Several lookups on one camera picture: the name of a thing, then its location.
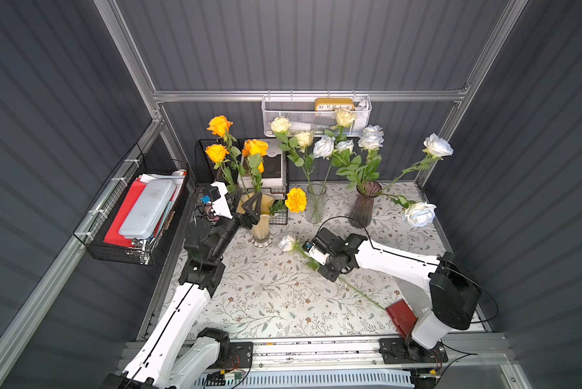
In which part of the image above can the small white rose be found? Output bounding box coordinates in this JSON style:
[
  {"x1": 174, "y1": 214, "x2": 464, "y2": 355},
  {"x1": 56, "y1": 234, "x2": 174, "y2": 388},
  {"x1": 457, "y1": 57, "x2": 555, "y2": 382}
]
[{"x1": 278, "y1": 234, "x2": 385, "y2": 311}]

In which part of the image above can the orange marigold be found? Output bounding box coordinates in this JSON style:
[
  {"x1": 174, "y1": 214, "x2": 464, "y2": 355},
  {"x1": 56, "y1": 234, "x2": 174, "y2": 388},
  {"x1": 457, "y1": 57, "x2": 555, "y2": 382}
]
[{"x1": 269, "y1": 188, "x2": 308, "y2": 215}]

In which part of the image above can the orange rose front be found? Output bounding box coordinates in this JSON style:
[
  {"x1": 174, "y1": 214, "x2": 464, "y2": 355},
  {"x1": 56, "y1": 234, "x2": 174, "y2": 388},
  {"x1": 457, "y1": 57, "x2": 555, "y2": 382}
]
[{"x1": 205, "y1": 144, "x2": 237, "y2": 192}]

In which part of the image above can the pale blue rose front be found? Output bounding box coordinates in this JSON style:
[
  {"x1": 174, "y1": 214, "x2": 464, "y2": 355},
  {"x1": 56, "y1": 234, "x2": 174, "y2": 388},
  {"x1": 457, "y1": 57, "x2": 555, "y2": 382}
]
[{"x1": 380, "y1": 193, "x2": 437, "y2": 229}]

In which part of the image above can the white rose bud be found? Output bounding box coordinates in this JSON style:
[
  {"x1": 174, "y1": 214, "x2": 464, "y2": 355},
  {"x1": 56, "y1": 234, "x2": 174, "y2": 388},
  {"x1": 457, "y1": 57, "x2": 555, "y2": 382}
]
[{"x1": 293, "y1": 131, "x2": 315, "y2": 183}]

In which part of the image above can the cream white rose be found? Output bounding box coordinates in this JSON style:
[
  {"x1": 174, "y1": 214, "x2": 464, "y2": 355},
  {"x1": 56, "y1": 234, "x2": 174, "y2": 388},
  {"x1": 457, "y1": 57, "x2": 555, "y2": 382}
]
[{"x1": 270, "y1": 117, "x2": 297, "y2": 167}]

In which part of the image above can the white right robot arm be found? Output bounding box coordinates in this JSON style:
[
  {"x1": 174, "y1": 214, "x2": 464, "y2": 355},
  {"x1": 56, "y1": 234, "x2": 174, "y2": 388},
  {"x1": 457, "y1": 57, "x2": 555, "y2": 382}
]
[{"x1": 302, "y1": 227, "x2": 482, "y2": 350}]

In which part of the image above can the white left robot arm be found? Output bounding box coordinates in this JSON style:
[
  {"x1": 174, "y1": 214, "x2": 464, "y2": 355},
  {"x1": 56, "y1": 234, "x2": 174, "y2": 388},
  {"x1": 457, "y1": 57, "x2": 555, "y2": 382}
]
[{"x1": 101, "y1": 182, "x2": 263, "y2": 388}]

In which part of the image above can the purple glass vase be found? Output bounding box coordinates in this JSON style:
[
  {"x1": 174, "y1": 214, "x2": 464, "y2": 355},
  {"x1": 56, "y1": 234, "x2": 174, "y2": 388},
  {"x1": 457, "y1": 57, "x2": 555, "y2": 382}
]
[{"x1": 349, "y1": 181, "x2": 382, "y2": 229}]

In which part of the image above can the cream yellow ruffled vase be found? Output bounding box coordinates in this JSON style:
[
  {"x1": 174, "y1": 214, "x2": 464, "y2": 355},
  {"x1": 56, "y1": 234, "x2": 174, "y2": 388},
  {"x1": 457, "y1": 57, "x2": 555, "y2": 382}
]
[{"x1": 250, "y1": 193, "x2": 274, "y2": 247}]

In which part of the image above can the white plastic case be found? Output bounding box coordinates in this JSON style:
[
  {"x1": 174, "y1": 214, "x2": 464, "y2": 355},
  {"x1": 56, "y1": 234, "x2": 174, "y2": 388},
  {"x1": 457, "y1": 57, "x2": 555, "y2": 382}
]
[{"x1": 119, "y1": 177, "x2": 176, "y2": 239}]

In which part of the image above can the clear glass vase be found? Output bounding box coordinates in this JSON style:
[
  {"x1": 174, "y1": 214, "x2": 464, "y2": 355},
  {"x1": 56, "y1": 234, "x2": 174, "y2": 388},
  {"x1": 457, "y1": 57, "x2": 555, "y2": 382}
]
[{"x1": 306, "y1": 183, "x2": 327, "y2": 224}]

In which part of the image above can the red folder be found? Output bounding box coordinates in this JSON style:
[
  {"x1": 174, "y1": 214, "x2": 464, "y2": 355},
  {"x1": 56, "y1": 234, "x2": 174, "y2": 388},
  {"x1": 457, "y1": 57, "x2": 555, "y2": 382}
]
[{"x1": 103, "y1": 178, "x2": 146, "y2": 247}]

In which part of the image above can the black wire desk organizer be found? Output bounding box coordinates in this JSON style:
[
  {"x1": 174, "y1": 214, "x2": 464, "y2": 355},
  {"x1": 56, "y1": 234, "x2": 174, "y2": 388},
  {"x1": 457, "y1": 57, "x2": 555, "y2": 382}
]
[{"x1": 194, "y1": 138, "x2": 289, "y2": 225}]

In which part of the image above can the black wire wall basket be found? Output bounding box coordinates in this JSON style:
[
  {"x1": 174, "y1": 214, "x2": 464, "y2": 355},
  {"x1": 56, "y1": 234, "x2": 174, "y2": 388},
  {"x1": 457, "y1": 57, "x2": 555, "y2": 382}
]
[{"x1": 74, "y1": 151, "x2": 189, "y2": 266}]

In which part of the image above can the white mesh wall basket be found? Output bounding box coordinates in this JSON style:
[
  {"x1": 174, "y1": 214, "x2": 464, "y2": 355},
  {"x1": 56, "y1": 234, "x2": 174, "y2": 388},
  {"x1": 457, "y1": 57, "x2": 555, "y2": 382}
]
[{"x1": 261, "y1": 92, "x2": 373, "y2": 137}]

